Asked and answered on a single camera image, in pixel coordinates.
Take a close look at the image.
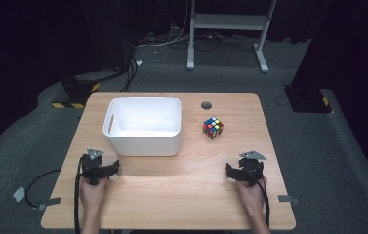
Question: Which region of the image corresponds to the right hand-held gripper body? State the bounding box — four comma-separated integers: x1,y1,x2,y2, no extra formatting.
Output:
237,150,267,188

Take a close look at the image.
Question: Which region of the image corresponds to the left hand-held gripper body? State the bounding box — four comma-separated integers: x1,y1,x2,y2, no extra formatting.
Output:
79,147,108,186

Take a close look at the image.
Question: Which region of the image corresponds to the multicoloured puzzle cube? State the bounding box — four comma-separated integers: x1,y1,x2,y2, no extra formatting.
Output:
202,116,225,140

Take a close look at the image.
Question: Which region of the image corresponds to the white plastic storage bin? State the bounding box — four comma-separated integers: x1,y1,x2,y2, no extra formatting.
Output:
102,96,183,158

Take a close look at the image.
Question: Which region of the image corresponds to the person's right hand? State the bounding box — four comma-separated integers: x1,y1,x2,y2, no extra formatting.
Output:
236,175,268,213

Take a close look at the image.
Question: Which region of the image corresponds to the person's left hand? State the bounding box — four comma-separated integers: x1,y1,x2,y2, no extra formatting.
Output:
79,176,109,210

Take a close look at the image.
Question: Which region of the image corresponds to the grey tape strip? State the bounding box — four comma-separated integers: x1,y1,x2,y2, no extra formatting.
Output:
277,194,301,206
36,197,61,212

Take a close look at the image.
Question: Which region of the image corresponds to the black stand base hazard tape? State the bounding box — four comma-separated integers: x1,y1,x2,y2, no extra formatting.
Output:
51,71,102,110
283,85,334,114

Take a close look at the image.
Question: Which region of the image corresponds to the white metal stand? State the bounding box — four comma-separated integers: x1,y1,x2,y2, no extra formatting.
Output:
186,0,279,74

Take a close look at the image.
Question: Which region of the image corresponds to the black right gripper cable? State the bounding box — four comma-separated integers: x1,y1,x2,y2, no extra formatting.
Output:
245,166,271,228

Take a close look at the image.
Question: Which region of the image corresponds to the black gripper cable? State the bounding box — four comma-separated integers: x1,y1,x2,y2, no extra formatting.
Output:
245,166,271,228
73,154,87,234

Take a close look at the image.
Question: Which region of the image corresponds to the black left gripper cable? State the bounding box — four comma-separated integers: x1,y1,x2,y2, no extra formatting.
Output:
73,154,87,234

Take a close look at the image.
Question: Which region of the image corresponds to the black floor cable loop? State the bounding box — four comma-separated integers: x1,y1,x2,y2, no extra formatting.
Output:
24,168,61,209

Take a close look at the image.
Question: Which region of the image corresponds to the black floor cable bundle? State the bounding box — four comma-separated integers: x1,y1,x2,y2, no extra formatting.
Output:
119,56,139,93

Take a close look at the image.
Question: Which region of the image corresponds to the white floor cable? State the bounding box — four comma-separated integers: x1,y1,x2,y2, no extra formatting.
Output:
135,0,192,63

